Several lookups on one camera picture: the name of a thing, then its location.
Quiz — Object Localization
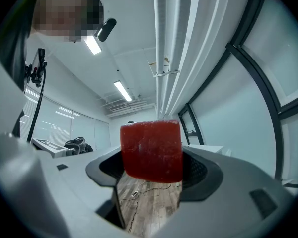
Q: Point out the black floor cable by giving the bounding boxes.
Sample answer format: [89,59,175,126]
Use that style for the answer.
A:
[120,181,172,233]

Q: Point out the white pipe bracket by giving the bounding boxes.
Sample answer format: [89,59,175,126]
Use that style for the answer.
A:
[153,69,181,78]

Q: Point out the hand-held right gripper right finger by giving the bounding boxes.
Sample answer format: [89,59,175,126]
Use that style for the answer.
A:
[153,145,298,238]

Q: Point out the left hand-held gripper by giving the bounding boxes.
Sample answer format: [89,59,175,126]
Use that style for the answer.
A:
[30,137,75,159]

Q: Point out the black head-worn camera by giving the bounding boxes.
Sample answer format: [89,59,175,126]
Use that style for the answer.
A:
[93,18,117,43]

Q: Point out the white ceiling pipes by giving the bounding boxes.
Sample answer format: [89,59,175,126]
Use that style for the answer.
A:
[152,0,239,120]

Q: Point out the person's head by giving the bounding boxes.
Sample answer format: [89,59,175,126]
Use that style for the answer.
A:
[31,0,105,44]

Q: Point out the white ceiling air vent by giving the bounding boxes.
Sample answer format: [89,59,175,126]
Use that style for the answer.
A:
[109,102,128,112]

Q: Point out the black window frame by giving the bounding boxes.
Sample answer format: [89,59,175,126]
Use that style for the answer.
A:
[177,0,298,189]

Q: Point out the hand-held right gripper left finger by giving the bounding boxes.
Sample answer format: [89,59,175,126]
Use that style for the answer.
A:
[36,146,140,238]

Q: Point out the long ceiling light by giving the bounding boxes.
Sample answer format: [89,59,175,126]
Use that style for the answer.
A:
[83,35,102,56]
[113,80,133,102]

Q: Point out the black bag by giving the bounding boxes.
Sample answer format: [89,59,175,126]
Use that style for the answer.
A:
[64,136,94,155]

